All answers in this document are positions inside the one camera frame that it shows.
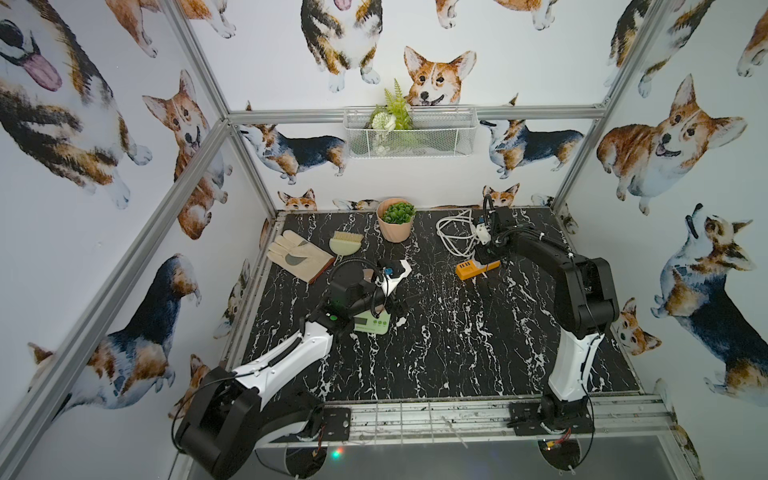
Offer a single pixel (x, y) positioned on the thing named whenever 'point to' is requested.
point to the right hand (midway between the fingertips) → (478, 251)
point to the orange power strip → (466, 269)
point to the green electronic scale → (368, 323)
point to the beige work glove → (298, 256)
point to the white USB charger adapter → (478, 264)
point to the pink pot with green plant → (395, 217)
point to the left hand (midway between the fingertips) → (416, 274)
